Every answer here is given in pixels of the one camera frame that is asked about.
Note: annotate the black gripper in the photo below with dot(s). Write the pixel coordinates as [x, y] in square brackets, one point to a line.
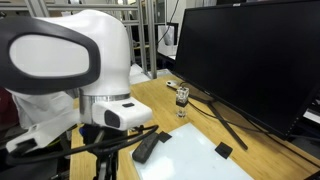
[100, 143]

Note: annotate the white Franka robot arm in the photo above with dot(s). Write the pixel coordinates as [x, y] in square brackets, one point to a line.
[50, 60]

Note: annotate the black tape piece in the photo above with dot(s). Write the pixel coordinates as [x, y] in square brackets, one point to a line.
[223, 150]
[164, 136]

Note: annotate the blank white paper sheet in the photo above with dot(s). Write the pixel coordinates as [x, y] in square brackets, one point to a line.
[193, 156]

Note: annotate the black whiteboard eraser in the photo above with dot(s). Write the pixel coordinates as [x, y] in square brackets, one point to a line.
[145, 148]

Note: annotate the white cloth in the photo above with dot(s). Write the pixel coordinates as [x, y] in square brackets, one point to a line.
[43, 106]

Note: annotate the tall clear shaker black band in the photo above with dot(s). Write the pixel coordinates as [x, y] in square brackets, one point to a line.
[182, 100]

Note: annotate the tilted light grey panel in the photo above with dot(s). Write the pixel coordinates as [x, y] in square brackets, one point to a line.
[165, 40]

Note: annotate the black monitor stand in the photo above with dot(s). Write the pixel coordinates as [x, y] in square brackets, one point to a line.
[226, 126]

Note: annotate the large black monitor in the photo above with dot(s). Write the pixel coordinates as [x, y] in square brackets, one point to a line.
[253, 60]

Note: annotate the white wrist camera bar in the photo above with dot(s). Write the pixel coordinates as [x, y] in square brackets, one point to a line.
[43, 131]

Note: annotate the aluminium frame post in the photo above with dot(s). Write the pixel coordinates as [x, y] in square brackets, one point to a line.
[151, 40]

